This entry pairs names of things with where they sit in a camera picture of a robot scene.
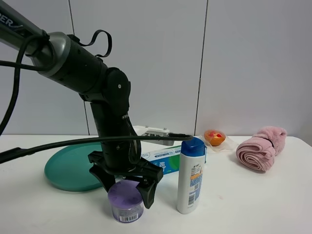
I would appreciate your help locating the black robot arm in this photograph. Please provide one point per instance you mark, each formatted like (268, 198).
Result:
(63, 59)

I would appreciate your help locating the rolled pink towel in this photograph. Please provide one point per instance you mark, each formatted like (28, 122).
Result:
(259, 152)

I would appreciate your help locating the orange soap in clear wrapper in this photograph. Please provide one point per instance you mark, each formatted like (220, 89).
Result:
(216, 141)

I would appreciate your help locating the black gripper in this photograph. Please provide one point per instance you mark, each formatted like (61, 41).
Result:
(105, 169)

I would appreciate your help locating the white blue-capped shampoo bottle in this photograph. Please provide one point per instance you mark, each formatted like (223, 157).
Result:
(191, 166)

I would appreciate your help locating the blue green toothpaste box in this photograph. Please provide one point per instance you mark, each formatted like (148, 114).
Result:
(167, 159)

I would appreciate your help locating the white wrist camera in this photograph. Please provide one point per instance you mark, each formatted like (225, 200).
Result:
(152, 132)

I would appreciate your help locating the green round plastic tray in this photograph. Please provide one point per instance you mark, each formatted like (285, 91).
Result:
(68, 169)

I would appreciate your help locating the purple lidded air freshener jar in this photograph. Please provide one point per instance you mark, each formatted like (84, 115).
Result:
(126, 201)

